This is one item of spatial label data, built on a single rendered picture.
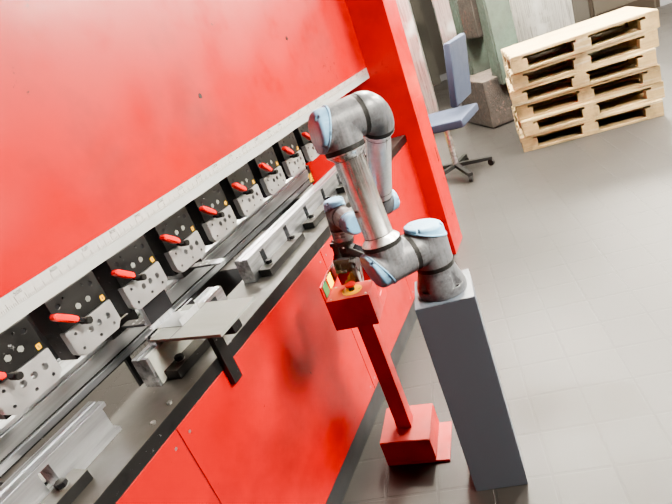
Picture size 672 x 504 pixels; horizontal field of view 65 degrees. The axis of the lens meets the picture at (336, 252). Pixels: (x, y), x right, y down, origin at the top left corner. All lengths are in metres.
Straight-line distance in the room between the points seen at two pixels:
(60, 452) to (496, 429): 1.28
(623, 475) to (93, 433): 1.62
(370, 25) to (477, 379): 2.20
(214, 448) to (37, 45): 1.14
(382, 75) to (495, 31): 3.05
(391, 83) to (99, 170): 2.15
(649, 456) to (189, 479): 1.48
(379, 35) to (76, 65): 2.05
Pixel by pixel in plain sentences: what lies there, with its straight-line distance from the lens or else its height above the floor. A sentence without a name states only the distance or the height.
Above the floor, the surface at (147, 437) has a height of 0.88.
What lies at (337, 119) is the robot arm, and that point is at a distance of 1.41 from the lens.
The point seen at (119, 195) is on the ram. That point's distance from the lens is 1.56.
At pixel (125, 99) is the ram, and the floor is 1.61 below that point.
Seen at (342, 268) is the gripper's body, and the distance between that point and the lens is 1.88.
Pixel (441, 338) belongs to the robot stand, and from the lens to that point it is 1.66.
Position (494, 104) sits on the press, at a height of 0.26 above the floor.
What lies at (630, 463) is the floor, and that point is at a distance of 2.13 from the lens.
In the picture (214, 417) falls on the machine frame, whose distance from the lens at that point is 1.59.
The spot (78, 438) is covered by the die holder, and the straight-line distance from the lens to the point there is 1.46.
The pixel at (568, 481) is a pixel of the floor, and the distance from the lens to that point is 2.09.
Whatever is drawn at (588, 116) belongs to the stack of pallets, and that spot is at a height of 0.17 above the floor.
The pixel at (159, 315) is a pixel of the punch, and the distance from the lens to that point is 1.64.
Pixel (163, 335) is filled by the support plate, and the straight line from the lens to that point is 1.57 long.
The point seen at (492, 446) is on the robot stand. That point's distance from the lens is 1.95.
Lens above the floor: 1.58
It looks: 22 degrees down
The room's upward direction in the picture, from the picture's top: 21 degrees counter-clockwise
